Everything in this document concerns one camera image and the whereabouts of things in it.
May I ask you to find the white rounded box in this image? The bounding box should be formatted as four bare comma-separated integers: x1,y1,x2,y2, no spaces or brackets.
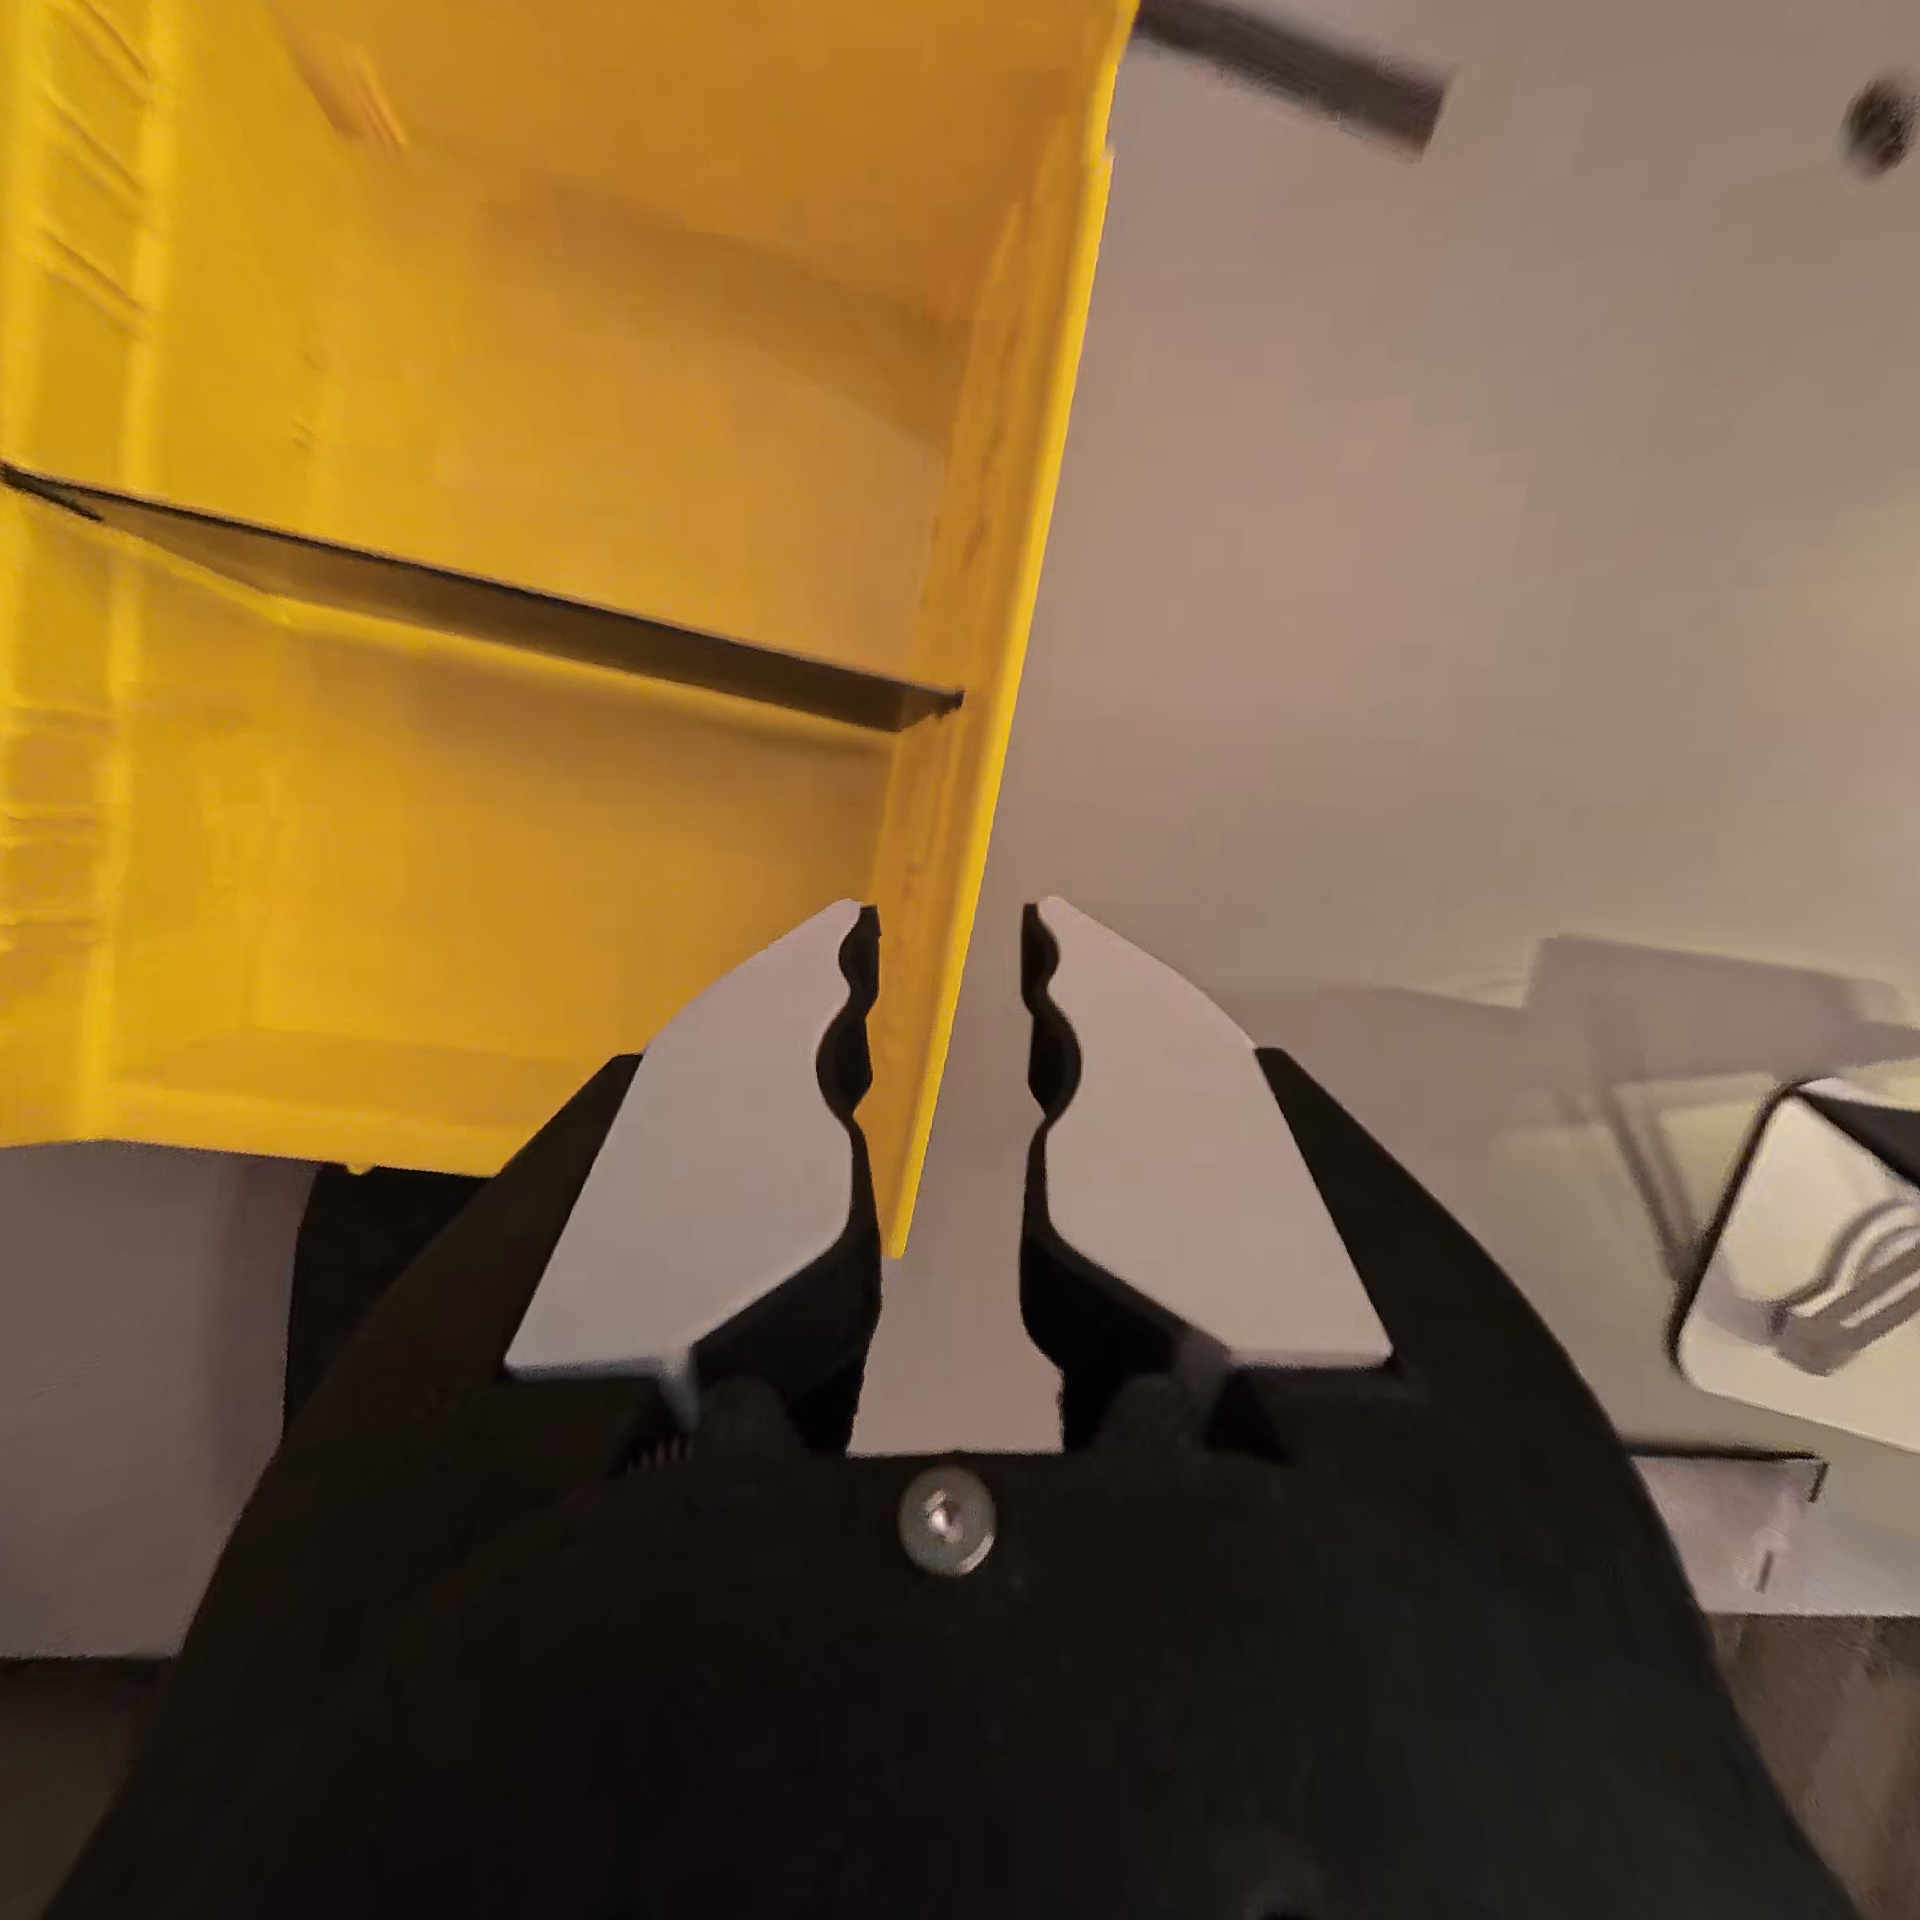
1669,1071,1920,1426

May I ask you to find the black bin divider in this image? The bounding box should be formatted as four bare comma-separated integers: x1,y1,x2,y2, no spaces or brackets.
0,462,966,736

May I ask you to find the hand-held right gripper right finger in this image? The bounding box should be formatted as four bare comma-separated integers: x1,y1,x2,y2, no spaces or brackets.
1016,895,1396,1457

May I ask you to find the yellow plastic bin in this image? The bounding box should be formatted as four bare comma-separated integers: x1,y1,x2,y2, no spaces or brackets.
0,0,1142,1262

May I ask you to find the black bar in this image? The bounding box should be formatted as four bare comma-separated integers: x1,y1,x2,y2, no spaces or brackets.
1134,0,1447,154

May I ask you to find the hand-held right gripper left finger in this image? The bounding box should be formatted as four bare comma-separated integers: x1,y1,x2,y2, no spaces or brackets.
499,897,887,1459

